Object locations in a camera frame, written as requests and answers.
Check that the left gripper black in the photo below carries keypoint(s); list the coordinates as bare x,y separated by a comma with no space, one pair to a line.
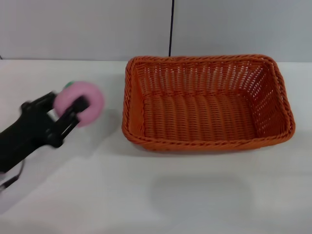
26,131

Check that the pink peach toy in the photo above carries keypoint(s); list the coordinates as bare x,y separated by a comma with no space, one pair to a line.
92,102

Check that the orange woven plastic basket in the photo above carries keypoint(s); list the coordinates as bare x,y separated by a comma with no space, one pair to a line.
204,117

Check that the black vertical wall strip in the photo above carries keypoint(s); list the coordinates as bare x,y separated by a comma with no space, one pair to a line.
171,26

